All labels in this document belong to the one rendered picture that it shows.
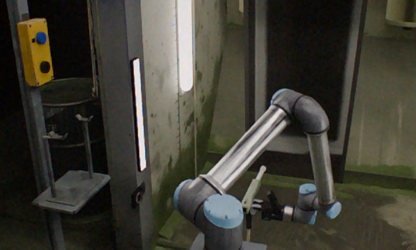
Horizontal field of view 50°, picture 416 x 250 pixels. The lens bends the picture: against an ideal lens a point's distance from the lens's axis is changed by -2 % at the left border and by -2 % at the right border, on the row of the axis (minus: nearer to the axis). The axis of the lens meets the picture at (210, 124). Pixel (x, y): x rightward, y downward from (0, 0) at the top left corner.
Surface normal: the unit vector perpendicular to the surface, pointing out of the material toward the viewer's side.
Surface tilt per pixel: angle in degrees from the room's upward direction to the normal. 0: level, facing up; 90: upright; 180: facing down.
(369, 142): 57
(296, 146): 12
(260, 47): 102
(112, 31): 90
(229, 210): 5
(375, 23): 90
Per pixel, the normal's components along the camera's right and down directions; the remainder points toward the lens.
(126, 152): -0.29, 0.37
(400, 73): -0.25, -0.19
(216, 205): 0.05, -0.89
